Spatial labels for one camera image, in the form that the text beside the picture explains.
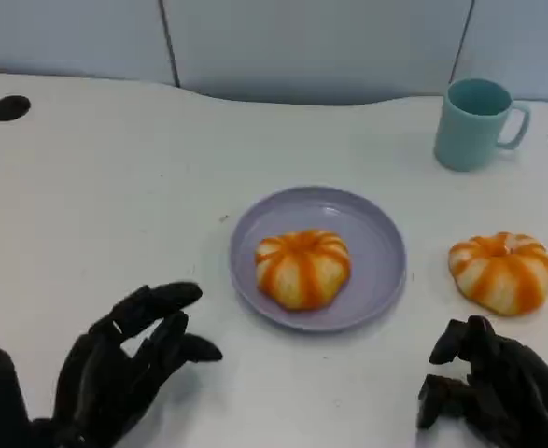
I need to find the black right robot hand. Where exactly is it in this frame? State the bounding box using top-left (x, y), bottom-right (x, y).
top-left (416, 315), bottom-right (548, 448)

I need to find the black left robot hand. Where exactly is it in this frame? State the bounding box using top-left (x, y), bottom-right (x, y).
top-left (52, 281), bottom-right (223, 448)

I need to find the orange and white bread roll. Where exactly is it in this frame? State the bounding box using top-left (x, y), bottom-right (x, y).
top-left (447, 231), bottom-right (548, 316)
top-left (254, 229), bottom-right (352, 313)

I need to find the lilac plate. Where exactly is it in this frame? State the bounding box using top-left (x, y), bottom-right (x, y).
top-left (229, 185), bottom-right (406, 333)

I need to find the pale green mug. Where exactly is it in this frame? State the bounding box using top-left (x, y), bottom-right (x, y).
top-left (433, 77), bottom-right (532, 173)

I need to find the black table cable hole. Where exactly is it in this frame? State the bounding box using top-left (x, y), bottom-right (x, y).
top-left (0, 95), bottom-right (32, 123)

